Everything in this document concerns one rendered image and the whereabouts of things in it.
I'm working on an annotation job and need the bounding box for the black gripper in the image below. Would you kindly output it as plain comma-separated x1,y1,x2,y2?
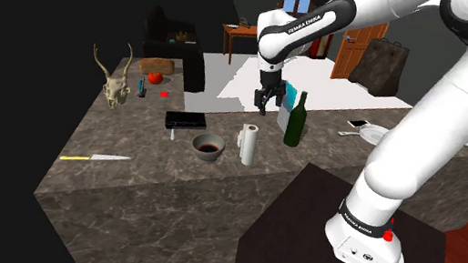
251,67,291,117

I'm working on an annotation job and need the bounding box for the teal and white book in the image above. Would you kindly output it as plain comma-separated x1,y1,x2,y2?
272,78,304,135

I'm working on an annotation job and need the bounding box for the green wine bottle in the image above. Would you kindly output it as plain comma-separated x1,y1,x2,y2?
276,90,316,150

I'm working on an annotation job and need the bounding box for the white paper towel roll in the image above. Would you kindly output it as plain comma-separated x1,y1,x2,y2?
234,121,265,168

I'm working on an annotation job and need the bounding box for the brown wooden side table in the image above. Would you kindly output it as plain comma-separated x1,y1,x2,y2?
219,18,263,66

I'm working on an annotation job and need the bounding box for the grey bowl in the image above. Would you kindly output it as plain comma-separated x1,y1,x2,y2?
190,131,229,165

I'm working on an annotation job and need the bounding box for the black armchair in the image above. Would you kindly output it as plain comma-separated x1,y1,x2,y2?
137,0,209,100

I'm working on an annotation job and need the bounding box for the flat black box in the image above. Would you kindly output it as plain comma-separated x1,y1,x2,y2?
163,106,209,136

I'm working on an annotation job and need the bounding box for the white phone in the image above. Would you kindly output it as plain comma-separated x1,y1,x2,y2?
346,117,370,130

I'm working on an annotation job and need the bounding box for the orange wooden door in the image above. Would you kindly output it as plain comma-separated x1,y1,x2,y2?
323,22,397,81

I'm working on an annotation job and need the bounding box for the white plate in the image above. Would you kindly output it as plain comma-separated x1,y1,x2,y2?
356,121,393,149

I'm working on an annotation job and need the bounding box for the brown bag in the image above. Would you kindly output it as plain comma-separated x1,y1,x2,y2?
342,33,416,103

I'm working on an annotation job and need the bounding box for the red tomato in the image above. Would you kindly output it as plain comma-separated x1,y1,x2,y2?
146,69,166,87

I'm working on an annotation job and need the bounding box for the brown bread loaf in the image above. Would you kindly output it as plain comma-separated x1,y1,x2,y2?
137,55,178,80

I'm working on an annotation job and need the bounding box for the dark robot stand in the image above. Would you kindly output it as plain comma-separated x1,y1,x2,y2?
216,147,451,263

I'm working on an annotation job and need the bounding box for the antlered animal skull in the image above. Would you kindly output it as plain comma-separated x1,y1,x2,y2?
91,38,142,112

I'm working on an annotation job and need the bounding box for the yellow handled knife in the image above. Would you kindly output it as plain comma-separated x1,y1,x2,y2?
58,147,133,170

